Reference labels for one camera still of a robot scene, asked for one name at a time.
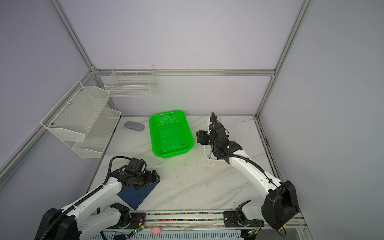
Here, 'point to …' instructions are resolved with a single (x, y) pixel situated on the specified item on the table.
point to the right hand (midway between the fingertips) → (200, 132)
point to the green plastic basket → (171, 134)
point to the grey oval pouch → (134, 125)
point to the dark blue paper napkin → (134, 197)
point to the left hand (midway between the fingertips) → (152, 181)
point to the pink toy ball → (156, 230)
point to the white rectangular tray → (209, 154)
